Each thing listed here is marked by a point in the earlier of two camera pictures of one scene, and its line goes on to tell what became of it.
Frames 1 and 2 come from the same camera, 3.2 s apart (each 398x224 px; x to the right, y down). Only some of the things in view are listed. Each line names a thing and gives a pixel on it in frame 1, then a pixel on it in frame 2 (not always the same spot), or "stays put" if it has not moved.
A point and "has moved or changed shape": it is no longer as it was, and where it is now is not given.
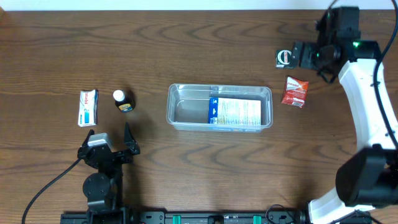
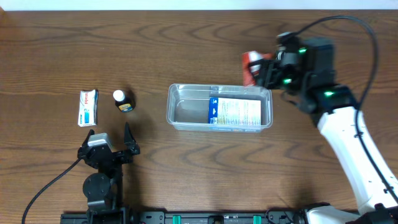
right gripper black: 296,54 to 267,74
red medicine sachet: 295,92 has moved or changed shape
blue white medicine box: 234,115 stays put
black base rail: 201,217 stays put
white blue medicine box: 88,107 stays put
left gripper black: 115,155 stays put
